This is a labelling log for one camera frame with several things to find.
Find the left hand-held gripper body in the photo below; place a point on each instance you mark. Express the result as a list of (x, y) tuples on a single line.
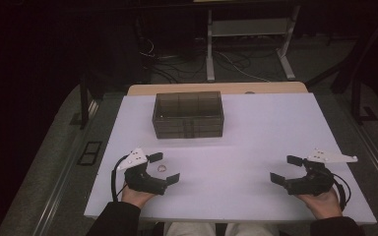
[(141, 182)]

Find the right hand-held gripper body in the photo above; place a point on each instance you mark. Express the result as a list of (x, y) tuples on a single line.
[(316, 182)]

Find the small clear round object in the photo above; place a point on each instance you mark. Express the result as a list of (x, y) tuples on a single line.
[(161, 168)]

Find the translucent drawer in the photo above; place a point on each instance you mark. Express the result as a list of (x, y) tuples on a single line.
[(172, 134)]

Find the dark translucent drawer box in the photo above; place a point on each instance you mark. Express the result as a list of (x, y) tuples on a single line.
[(187, 111)]

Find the person's left hand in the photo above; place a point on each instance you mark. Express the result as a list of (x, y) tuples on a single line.
[(136, 197)]

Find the person's right hand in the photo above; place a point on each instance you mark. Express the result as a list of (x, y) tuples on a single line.
[(323, 205)]

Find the person's legs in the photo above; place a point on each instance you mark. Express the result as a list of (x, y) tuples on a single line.
[(190, 229)]

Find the black metal stand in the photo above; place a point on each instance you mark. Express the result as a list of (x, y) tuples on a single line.
[(84, 105), (357, 101)]

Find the white metal table frame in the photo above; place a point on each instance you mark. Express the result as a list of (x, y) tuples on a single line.
[(249, 27)]

